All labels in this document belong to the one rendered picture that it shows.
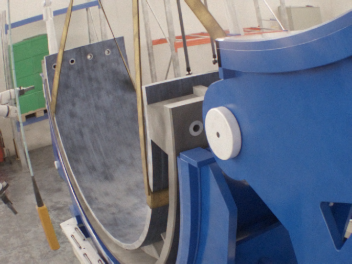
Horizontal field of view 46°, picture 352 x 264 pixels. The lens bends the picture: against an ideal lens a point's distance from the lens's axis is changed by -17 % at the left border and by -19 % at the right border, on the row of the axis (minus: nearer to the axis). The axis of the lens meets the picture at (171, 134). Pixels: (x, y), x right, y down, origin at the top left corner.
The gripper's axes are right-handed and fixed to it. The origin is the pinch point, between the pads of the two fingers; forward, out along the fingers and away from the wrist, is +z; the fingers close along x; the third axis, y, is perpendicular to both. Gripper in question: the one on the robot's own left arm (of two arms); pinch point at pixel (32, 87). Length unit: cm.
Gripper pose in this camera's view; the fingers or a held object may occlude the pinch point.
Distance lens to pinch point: 370.0
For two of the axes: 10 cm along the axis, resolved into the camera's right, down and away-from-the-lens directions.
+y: -1.3, -9.4, -3.0
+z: 8.9, -2.4, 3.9
